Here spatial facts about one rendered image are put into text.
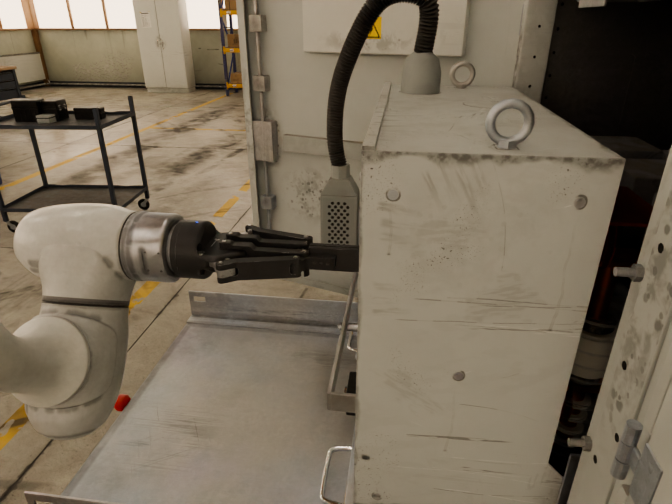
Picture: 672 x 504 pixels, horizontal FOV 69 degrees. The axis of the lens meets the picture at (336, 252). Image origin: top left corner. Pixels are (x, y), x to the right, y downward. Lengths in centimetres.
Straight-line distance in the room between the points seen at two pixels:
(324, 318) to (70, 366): 66
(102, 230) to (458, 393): 46
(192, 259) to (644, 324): 47
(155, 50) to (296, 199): 1096
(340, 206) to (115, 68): 1280
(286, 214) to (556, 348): 91
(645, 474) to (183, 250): 50
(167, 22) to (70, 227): 1137
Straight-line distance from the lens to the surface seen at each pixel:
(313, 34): 116
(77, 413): 68
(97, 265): 66
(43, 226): 70
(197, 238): 62
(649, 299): 46
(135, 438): 97
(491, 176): 46
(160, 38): 1208
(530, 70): 101
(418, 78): 81
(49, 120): 427
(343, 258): 60
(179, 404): 101
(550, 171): 47
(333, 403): 66
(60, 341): 63
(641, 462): 43
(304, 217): 130
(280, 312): 117
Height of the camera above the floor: 150
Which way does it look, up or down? 25 degrees down
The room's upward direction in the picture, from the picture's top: straight up
